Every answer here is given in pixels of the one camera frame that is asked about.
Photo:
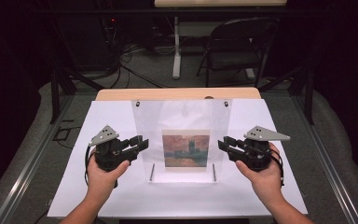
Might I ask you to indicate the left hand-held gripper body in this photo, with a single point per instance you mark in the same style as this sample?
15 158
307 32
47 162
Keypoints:
108 152

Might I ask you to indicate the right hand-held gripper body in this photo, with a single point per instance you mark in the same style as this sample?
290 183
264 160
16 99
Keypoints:
256 154

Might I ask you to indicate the painting print card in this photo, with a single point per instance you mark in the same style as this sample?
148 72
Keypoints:
185 150

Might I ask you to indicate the clear acrylic stand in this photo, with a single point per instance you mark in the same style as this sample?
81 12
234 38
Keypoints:
180 115

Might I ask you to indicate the person's left hand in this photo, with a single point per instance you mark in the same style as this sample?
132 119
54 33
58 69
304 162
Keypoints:
101 182

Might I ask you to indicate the person's right hand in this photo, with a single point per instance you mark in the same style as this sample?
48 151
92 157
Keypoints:
267 183

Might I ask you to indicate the white paper sheet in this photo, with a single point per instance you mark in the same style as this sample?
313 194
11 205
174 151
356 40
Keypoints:
174 199

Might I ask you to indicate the wooden table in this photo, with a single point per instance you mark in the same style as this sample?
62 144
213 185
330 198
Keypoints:
177 93

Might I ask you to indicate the black folding chair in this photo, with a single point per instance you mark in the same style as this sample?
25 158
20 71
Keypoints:
233 59

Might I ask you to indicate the desk with white legs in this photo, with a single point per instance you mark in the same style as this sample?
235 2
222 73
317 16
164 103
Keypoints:
176 46

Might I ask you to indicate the dark electronic device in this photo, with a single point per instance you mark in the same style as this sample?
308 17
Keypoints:
113 29

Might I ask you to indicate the aluminium rail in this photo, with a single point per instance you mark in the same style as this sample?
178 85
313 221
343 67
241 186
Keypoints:
21 174
329 174

